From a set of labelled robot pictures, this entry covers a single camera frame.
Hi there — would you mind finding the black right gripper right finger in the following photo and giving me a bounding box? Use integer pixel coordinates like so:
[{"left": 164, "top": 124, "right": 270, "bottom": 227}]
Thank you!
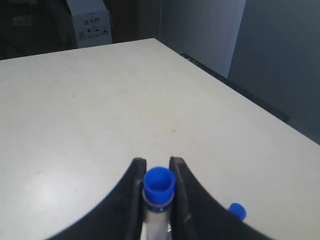
[{"left": 169, "top": 156, "right": 270, "bottom": 240}]

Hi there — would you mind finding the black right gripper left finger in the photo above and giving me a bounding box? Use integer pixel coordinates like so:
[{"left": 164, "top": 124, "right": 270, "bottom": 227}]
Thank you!
[{"left": 50, "top": 158, "right": 147, "bottom": 240}]

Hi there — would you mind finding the blue-capped tube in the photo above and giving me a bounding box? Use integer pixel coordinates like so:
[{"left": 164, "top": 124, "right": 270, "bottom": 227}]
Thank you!
[
  {"left": 227, "top": 202, "right": 247, "bottom": 221},
  {"left": 142, "top": 166, "right": 176, "bottom": 240}
]

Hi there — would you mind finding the black box beside table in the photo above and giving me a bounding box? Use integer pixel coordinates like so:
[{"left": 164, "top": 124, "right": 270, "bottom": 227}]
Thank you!
[{"left": 180, "top": 53, "right": 290, "bottom": 123}]

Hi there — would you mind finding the white cardboard box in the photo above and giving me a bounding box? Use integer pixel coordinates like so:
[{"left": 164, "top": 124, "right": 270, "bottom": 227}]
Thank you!
[{"left": 66, "top": 0, "right": 113, "bottom": 49}]

